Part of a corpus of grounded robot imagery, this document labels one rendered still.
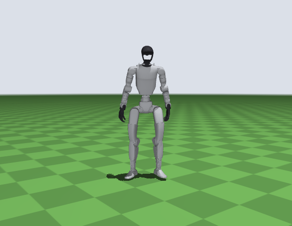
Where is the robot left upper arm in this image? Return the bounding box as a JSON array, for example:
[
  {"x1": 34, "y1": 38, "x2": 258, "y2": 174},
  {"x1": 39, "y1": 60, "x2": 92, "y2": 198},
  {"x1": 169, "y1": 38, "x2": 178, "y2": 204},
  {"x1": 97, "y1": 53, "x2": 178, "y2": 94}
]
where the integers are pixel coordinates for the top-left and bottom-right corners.
[{"x1": 157, "y1": 66, "x2": 168, "y2": 92}]

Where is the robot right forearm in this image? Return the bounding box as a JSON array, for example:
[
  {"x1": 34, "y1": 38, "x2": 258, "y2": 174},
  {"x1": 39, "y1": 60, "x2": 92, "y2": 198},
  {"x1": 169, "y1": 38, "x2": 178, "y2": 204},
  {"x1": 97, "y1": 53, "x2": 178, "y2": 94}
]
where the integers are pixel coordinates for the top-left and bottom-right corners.
[{"x1": 120, "y1": 86, "x2": 129, "y2": 108}]

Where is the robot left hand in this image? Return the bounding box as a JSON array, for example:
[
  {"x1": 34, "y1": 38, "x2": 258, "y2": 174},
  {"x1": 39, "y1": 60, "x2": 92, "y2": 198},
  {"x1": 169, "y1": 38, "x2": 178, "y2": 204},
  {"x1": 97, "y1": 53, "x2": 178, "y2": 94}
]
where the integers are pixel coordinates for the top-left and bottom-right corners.
[{"x1": 163, "y1": 104, "x2": 171, "y2": 121}]

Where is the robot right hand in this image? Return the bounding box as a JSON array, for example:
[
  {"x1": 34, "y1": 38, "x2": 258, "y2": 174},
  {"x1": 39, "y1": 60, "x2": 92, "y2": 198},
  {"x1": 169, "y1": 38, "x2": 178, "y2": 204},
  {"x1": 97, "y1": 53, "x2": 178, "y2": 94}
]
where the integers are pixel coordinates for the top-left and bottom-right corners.
[{"x1": 119, "y1": 105, "x2": 126, "y2": 122}]

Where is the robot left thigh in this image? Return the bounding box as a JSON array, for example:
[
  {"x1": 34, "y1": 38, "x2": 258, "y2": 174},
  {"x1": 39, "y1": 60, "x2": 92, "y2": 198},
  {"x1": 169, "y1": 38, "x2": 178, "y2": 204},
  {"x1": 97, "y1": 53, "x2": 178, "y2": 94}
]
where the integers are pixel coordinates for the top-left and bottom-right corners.
[{"x1": 152, "y1": 105, "x2": 164, "y2": 146}]

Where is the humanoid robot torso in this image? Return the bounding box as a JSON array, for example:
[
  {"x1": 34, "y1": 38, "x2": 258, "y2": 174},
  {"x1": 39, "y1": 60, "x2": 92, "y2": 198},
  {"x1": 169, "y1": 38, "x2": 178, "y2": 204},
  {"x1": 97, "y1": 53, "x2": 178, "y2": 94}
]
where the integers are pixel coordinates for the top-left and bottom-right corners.
[{"x1": 136, "y1": 63, "x2": 157, "y2": 113}]

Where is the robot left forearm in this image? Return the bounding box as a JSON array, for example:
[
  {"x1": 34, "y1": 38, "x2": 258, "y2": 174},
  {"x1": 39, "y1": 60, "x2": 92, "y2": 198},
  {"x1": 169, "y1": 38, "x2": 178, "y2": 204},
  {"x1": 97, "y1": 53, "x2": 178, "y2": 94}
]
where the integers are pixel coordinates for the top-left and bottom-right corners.
[{"x1": 162, "y1": 87, "x2": 171, "y2": 107}]

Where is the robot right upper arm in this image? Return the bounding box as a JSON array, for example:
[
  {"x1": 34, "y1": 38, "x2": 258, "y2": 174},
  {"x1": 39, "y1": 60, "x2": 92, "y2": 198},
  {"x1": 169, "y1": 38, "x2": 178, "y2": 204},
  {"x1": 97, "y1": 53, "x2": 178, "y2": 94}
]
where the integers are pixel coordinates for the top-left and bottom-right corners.
[{"x1": 125, "y1": 66, "x2": 137, "y2": 93}]

